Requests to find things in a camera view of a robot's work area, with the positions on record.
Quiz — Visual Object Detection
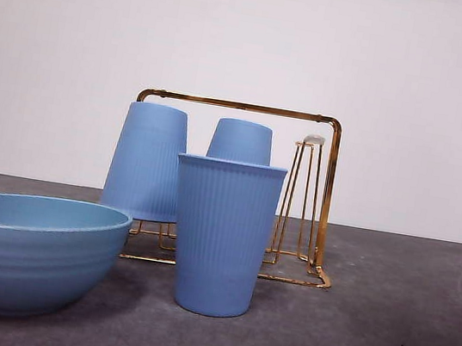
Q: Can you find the pale prong cap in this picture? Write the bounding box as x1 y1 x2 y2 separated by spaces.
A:
302 133 327 148

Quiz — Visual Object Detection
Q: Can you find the gold wire cup rack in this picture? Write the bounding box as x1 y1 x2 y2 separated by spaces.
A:
112 85 357 292

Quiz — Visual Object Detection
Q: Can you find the blue ribbed cup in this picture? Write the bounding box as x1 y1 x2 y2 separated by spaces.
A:
205 114 275 167
154 151 290 325
97 96 194 226

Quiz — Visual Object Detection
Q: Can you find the blue ribbed bowl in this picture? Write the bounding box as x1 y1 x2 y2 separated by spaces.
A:
0 188 136 333

